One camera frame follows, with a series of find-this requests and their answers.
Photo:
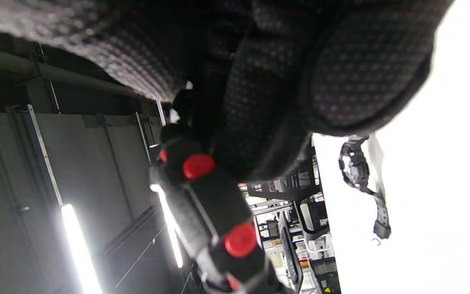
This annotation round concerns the person's right hand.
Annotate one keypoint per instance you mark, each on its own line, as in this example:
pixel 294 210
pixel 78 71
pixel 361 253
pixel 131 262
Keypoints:
pixel 341 61

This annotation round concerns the black watch with grey face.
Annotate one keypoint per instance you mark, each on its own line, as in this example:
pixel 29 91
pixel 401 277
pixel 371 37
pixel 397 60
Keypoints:
pixel 355 167

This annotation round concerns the black watch with red face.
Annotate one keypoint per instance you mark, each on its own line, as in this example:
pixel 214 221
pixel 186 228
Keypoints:
pixel 214 204

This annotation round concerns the black mesh office chair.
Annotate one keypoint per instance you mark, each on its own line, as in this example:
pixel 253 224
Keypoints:
pixel 312 212

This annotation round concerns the ceiling light tube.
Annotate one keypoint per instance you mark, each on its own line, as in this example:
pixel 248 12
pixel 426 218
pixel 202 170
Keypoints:
pixel 169 228
pixel 80 249

